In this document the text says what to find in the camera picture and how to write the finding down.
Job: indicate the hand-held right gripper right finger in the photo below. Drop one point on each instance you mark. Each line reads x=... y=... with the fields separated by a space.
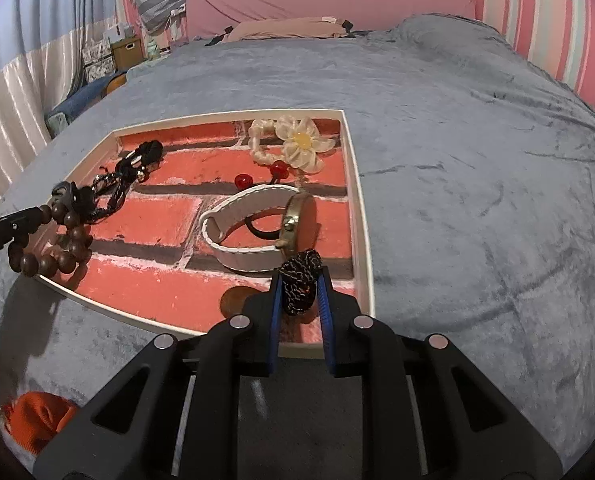
x=325 y=320

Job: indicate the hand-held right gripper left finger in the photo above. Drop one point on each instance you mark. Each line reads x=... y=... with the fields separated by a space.
x=273 y=320

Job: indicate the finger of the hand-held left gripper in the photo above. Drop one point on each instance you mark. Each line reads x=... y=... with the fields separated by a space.
x=7 y=232

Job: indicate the black hair claw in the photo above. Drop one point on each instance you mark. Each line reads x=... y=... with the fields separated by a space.
x=62 y=192

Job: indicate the brick-print jewelry tray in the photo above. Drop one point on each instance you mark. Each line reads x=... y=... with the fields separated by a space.
x=142 y=285

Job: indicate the cream flower scrunchie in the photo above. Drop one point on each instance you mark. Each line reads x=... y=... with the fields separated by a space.
x=302 y=140

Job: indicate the blue cloth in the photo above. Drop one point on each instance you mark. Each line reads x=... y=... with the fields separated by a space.
x=77 y=102

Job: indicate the blue and white curtain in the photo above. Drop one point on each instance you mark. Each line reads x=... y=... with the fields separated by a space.
x=17 y=85

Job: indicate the orange scrunchie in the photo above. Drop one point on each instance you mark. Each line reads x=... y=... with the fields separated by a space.
x=37 y=420

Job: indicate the patterned storage box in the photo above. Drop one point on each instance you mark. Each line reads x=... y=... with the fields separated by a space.
x=98 y=62

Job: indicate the brown cardboard box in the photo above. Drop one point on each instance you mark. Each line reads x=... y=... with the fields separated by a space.
x=127 y=52

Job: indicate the small white box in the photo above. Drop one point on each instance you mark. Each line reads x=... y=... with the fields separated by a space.
x=117 y=32

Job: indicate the green figurine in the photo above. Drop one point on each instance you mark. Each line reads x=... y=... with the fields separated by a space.
x=152 y=47

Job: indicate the beige pillow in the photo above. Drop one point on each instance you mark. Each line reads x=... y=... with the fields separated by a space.
x=277 y=29

